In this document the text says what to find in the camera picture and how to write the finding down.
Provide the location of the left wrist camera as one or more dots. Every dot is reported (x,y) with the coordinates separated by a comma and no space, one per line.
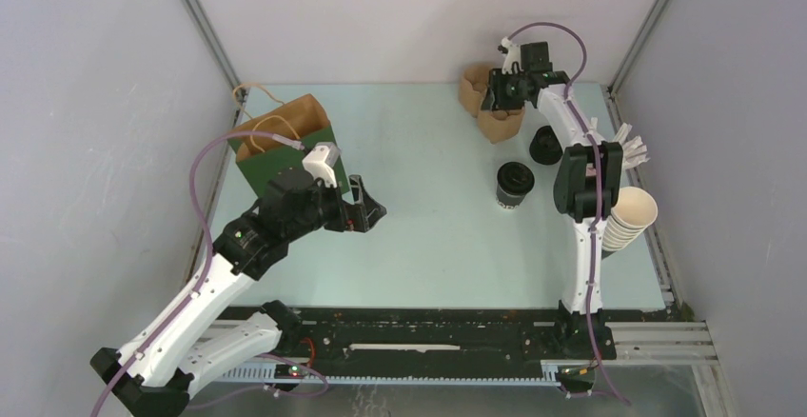
(320,162)

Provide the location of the bundle of white straws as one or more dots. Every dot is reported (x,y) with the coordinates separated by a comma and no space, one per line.
(634,150)

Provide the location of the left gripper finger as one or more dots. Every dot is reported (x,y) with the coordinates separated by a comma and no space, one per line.
(369,216)
(358,191)

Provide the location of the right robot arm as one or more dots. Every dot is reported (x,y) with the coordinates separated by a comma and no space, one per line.
(586,187)

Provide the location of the stack of paper cups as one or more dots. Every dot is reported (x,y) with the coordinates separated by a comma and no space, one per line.
(635,211)

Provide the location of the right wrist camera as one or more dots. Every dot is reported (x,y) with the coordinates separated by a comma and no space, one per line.
(530,57)

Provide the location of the black paper coffee cup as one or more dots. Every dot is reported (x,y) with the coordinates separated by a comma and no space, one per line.
(510,196)

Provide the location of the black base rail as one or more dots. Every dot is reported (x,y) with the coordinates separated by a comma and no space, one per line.
(447,345)

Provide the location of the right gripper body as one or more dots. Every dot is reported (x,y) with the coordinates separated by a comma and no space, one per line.
(507,90)

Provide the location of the stack of black lids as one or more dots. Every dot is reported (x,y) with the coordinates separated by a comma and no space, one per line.
(545,148)

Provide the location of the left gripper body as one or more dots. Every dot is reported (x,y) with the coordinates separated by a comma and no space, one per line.
(343,216)

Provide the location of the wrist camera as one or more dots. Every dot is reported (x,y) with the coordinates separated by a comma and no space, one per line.
(320,162)
(530,57)

